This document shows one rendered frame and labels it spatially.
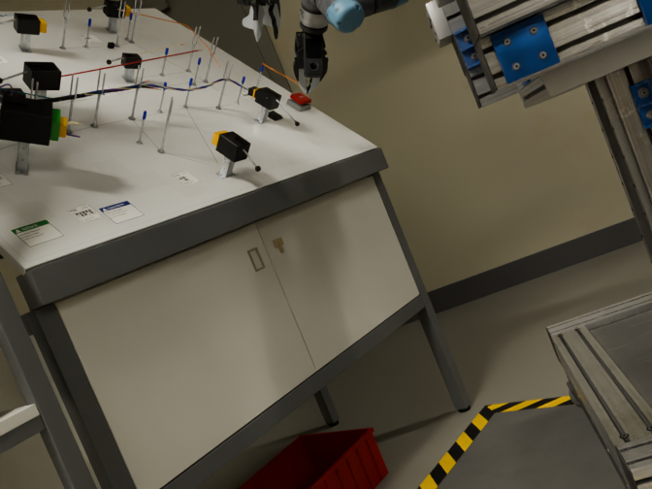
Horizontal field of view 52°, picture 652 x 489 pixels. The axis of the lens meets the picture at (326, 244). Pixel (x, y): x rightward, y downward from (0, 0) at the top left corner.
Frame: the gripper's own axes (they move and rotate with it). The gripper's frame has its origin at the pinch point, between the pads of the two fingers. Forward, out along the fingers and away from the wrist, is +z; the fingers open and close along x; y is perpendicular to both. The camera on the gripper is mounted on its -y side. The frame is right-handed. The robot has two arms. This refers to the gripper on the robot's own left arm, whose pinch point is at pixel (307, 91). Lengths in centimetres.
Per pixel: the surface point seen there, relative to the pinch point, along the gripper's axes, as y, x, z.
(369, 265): -34, -17, 35
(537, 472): -96, -46, 36
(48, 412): -93, 55, -8
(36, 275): -72, 58, -17
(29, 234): -61, 60, -16
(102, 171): -36, 50, -7
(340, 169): -15.0, -8.6, 14.9
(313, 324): -57, 3, 28
